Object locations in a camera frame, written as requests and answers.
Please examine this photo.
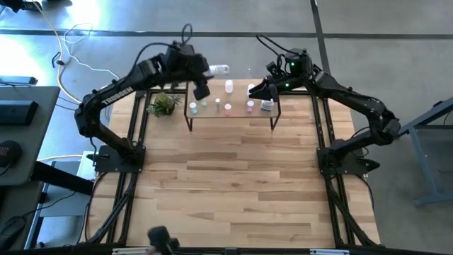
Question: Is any silver bracket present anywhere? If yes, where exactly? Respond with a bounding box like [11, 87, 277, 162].
[112, 247, 153, 255]
[310, 249, 350, 255]

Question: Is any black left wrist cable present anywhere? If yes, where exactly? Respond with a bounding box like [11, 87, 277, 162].
[132, 23, 195, 77]

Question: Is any black box device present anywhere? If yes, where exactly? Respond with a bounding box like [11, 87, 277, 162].
[0, 100, 40, 126]

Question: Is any short black cable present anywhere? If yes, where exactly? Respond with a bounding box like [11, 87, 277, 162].
[51, 51, 67, 69]

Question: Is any clear pill bottle white cap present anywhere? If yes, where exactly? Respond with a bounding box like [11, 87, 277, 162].
[208, 64, 231, 76]

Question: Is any black cap with logo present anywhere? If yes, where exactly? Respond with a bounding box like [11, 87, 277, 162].
[0, 140, 23, 169]

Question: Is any green potted plant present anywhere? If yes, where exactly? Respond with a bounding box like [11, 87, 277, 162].
[146, 91, 182, 118]

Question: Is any black aluminium table frame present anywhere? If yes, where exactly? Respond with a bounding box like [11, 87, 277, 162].
[80, 76, 385, 255]

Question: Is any gray desk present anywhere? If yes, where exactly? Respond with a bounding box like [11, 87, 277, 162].
[0, 86, 62, 188]

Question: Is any black desk leg beam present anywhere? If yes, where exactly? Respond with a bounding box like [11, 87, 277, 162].
[30, 161, 96, 196]

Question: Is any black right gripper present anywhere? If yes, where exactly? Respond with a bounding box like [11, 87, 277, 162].
[248, 48, 314, 103]

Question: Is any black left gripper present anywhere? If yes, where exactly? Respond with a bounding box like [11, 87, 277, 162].
[163, 42, 215, 81]

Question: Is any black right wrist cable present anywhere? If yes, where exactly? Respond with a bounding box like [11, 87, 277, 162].
[255, 33, 289, 77]

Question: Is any wooden shelf with black legs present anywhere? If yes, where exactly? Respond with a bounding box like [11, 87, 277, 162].
[183, 74, 282, 132]

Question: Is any white cable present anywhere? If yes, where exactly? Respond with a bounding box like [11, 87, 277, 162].
[62, 23, 121, 81]

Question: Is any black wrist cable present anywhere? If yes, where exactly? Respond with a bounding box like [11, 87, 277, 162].
[255, 33, 289, 77]
[132, 23, 195, 77]

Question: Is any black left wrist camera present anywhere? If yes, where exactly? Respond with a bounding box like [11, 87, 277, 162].
[193, 82, 211, 101]

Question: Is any black floor tape strip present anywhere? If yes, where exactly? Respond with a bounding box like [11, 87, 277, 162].
[309, 0, 336, 89]
[0, 28, 453, 40]

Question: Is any gray floor mat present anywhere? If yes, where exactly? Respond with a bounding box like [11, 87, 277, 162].
[38, 183, 91, 217]

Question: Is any yellow extension cable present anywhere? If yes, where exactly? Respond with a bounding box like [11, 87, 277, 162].
[30, 0, 84, 104]

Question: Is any gray metal stand frame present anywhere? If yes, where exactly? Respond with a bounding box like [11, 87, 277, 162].
[389, 97, 453, 208]

